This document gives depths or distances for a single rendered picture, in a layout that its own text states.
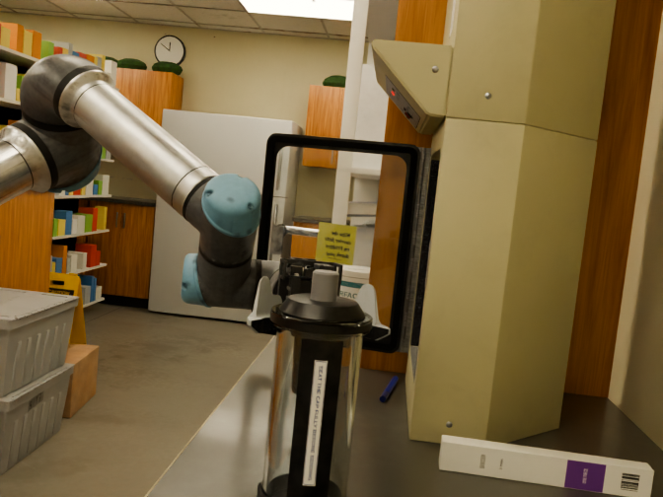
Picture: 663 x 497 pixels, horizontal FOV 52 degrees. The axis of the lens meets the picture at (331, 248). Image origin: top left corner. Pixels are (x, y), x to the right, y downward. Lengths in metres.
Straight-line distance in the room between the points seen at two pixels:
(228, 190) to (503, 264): 0.40
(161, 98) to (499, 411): 5.79
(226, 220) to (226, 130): 5.19
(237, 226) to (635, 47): 0.88
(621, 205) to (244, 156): 4.83
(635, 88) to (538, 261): 0.50
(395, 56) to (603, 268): 0.64
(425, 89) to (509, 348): 0.39
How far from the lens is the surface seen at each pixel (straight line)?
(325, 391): 0.70
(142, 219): 6.40
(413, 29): 1.39
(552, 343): 1.14
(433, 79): 1.00
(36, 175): 1.17
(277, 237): 1.34
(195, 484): 0.86
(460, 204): 0.99
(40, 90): 1.12
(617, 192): 1.43
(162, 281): 6.26
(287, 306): 0.71
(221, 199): 0.87
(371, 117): 2.42
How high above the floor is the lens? 1.30
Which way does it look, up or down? 5 degrees down
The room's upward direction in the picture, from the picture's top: 6 degrees clockwise
